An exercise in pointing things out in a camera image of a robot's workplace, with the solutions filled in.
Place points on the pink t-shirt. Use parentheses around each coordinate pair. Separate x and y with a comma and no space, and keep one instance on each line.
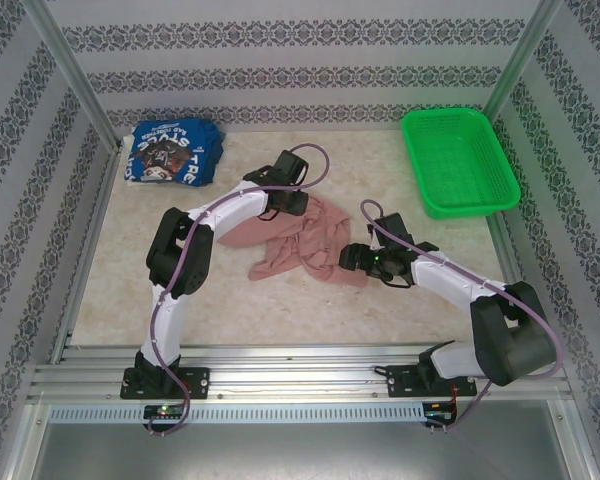
(310,240)

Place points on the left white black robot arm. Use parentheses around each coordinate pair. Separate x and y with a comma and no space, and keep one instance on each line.
(180,260)

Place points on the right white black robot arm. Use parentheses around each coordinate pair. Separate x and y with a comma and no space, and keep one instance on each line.
(510,340)

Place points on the blue printed folded t-shirt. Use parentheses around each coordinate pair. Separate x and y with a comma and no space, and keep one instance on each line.
(180,150)

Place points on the green plastic basket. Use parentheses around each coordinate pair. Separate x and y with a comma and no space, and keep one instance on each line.
(455,160)

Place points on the grey sheet metal panel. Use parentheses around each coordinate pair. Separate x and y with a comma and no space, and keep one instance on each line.
(290,450)

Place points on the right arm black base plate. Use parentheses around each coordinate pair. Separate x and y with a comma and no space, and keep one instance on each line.
(402,382)

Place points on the right aluminium side rail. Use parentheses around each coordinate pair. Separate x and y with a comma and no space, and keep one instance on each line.
(510,250)

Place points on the aluminium side rail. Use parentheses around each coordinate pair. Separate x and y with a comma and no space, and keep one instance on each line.
(510,250)
(87,250)

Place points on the aluminium mounting rail beam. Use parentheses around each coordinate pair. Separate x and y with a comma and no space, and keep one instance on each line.
(290,370)

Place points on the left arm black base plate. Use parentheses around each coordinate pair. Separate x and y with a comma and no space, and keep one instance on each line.
(197,382)

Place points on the left aluminium side rail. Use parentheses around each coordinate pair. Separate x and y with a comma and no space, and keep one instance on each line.
(87,250)

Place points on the right aluminium corner post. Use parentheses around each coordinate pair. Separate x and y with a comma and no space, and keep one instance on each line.
(522,55)

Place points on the aluminium corner post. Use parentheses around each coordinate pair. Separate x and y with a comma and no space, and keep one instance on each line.
(522,55)
(72,75)

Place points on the left aluminium corner post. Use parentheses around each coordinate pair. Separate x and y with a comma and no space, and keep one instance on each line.
(72,75)

